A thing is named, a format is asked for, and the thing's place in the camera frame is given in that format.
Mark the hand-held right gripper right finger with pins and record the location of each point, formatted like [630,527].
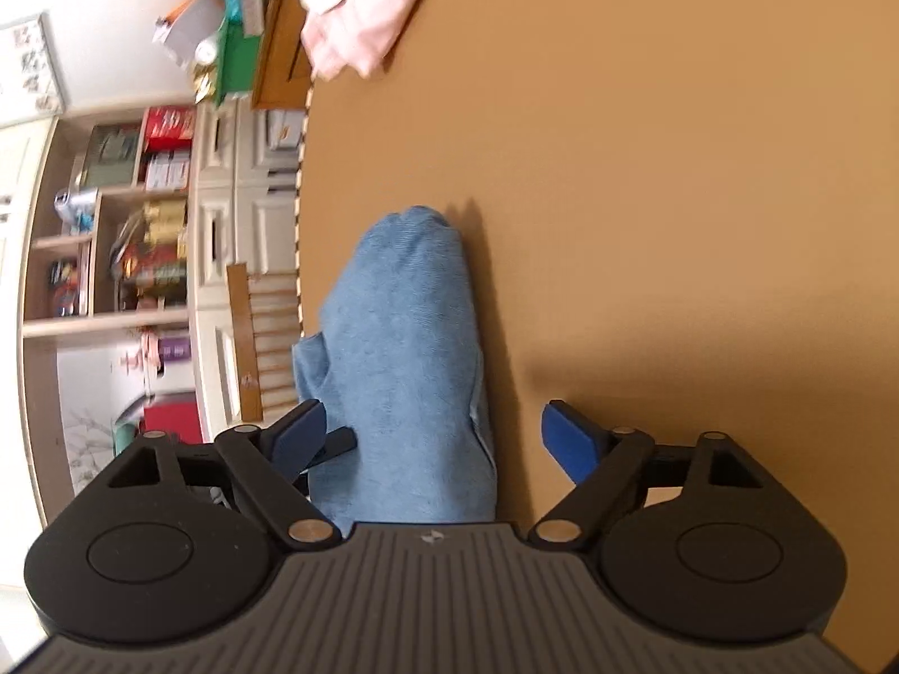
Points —
[569,442]

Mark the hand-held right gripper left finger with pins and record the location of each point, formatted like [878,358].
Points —
[302,432]

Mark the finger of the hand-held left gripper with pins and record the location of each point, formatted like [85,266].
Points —
[341,444]

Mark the blue denim jeans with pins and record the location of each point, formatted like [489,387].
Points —
[407,351]

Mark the pink garment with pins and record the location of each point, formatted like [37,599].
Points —
[358,21]

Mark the wooden spindle chair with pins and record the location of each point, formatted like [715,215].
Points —
[242,337]

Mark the red storage box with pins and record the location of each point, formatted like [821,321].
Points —
[172,425]

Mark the white sideboard cabinet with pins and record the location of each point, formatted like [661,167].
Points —
[214,246]

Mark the row of jars and packets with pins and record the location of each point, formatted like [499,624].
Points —
[151,246]

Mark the white open shelf unit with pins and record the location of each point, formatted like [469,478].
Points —
[42,281]

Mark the red tin box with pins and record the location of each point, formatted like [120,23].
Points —
[168,128]

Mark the green storage box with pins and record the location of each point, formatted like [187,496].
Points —
[109,158]

